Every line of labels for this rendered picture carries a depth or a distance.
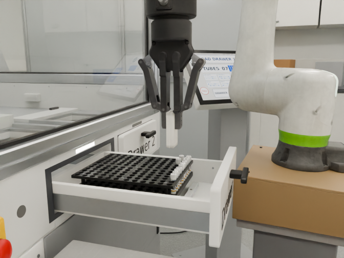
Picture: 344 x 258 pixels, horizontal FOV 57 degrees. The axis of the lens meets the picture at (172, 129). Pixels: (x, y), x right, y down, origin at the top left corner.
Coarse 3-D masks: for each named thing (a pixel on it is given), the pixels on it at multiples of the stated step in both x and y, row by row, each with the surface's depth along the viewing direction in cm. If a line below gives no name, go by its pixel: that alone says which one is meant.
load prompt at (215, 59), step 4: (200, 56) 150; (204, 56) 151; (208, 56) 152; (212, 56) 153; (216, 56) 154; (220, 56) 155; (224, 56) 156; (228, 56) 157; (232, 56) 158; (208, 60) 151; (212, 60) 152; (216, 60) 152; (220, 60) 153; (224, 60) 154; (228, 60) 155; (232, 60) 156
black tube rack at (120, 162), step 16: (112, 160) 77; (128, 160) 77; (144, 160) 77; (160, 160) 77; (80, 176) 66; (96, 176) 66; (112, 176) 67; (128, 176) 66; (144, 176) 66; (160, 176) 66; (160, 192) 65; (176, 192) 65
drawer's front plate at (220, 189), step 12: (228, 156) 70; (228, 168) 62; (216, 180) 56; (228, 180) 64; (216, 192) 52; (228, 192) 65; (216, 204) 52; (216, 216) 53; (216, 228) 53; (216, 240) 54
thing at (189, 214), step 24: (72, 168) 73; (192, 168) 80; (216, 168) 78; (72, 192) 63; (96, 192) 61; (120, 192) 59; (144, 192) 59; (96, 216) 62; (120, 216) 60; (144, 216) 59; (168, 216) 57; (192, 216) 56
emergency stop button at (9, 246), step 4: (0, 240) 43; (4, 240) 43; (8, 240) 44; (0, 244) 42; (4, 244) 43; (8, 244) 43; (0, 248) 42; (4, 248) 43; (8, 248) 43; (0, 252) 42; (4, 252) 43; (8, 252) 43; (0, 256) 42; (4, 256) 43; (8, 256) 43
